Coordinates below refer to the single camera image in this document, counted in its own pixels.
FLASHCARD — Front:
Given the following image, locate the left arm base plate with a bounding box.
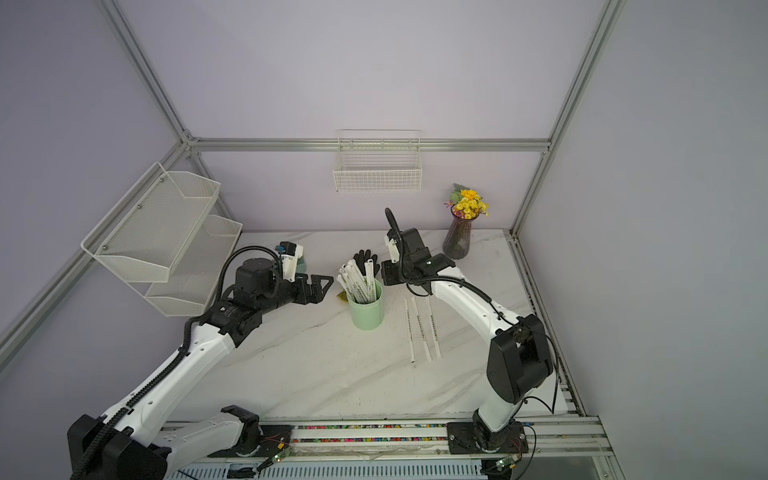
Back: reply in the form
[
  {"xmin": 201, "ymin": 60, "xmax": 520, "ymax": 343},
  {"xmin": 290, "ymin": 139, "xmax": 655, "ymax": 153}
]
[{"xmin": 208, "ymin": 424, "xmax": 293, "ymax": 458}]

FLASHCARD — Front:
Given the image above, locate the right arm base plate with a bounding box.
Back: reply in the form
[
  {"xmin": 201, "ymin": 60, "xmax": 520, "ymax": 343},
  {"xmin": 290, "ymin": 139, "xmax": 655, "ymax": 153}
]
[{"xmin": 446, "ymin": 421, "xmax": 529, "ymax": 454}]

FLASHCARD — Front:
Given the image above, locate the purple glass vase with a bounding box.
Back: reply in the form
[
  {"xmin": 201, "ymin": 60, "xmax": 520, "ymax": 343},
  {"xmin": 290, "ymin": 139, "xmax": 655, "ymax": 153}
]
[{"xmin": 442, "ymin": 213, "xmax": 474, "ymax": 260}]

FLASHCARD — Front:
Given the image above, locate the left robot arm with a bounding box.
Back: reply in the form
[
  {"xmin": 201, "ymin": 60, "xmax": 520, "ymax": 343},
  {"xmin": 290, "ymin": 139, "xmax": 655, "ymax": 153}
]
[{"xmin": 67, "ymin": 242, "xmax": 334, "ymax": 479}]

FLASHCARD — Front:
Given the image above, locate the aluminium front rail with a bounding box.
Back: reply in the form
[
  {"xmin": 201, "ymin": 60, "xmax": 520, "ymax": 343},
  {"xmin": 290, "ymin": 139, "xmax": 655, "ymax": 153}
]
[{"xmin": 147, "ymin": 413, "xmax": 615, "ymax": 462}]

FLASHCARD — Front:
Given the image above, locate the black yellow work glove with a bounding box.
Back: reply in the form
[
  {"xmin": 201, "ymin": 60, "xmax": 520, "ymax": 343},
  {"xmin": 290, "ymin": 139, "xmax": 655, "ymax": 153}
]
[{"xmin": 352, "ymin": 249, "xmax": 381, "ymax": 276}]

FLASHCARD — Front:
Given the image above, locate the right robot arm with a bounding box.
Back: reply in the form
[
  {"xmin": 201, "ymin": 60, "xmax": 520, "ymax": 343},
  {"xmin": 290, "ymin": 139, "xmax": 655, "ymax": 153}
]
[{"xmin": 381, "ymin": 208, "xmax": 557, "ymax": 453}]

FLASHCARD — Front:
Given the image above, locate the white two-tier mesh shelf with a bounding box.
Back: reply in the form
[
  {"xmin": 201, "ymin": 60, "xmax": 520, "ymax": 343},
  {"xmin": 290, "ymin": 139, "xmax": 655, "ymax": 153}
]
[{"xmin": 81, "ymin": 163, "xmax": 242, "ymax": 317}]

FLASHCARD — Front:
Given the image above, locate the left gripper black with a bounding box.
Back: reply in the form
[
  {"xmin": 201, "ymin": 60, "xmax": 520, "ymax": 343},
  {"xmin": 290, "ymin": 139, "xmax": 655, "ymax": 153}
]
[{"xmin": 258, "ymin": 274, "xmax": 333, "ymax": 317}]

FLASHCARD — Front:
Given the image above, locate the green storage cup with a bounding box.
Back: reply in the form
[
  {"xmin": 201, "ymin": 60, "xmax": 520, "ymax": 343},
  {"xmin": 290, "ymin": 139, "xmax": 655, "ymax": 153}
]
[{"xmin": 348, "ymin": 280, "xmax": 384, "ymax": 331}]

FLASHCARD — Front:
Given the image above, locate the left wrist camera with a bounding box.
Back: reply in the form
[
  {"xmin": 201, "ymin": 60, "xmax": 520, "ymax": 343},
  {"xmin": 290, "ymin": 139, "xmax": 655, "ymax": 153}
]
[{"xmin": 276, "ymin": 241, "xmax": 304, "ymax": 282}]

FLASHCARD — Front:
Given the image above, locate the bundle of wrapped straws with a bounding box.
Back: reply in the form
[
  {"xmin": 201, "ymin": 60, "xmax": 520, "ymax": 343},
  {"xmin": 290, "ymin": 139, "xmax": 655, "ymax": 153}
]
[{"xmin": 337, "ymin": 259, "xmax": 376, "ymax": 304}]

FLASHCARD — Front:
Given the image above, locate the white wire wall basket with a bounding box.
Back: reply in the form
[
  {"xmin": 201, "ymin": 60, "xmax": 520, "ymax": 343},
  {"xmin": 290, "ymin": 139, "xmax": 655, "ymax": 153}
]
[{"xmin": 333, "ymin": 129, "xmax": 423, "ymax": 193}]

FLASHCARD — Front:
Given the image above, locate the yellow flower bouquet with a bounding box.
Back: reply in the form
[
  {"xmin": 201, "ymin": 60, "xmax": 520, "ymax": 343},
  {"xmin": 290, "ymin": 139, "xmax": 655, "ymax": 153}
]
[{"xmin": 445, "ymin": 183, "xmax": 488, "ymax": 221}]

